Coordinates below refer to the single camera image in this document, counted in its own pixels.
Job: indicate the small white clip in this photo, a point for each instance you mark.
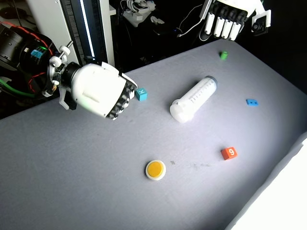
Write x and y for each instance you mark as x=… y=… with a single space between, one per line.
x=157 y=20

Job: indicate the large clear plastic syringe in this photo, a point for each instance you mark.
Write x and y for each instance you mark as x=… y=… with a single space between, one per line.
x=194 y=98

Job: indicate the white robot body column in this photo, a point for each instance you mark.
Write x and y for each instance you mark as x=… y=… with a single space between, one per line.
x=48 y=19

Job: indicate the blue block with two holes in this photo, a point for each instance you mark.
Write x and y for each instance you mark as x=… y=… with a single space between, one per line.
x=252 y=102

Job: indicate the orange number cube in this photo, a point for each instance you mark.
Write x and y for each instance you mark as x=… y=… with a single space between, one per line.
x=228 y=153

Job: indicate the grey table cloth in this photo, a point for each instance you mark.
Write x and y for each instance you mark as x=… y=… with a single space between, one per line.
x=96 y=167

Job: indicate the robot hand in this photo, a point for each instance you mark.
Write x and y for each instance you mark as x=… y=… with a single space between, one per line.
x=225 y=26
x=98 y=88

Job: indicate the round white yellow button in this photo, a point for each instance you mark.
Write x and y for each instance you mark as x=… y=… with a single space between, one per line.
x=155 y=169

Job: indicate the small green cylinder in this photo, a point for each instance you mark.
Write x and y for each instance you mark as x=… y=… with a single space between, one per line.
x=224 y=55

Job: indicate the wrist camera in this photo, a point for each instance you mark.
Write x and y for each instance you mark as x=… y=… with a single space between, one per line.
x=64 y=101
x=260 y=26

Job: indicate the teal letter K cube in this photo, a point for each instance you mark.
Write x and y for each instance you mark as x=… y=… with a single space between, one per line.
x=141 y=94

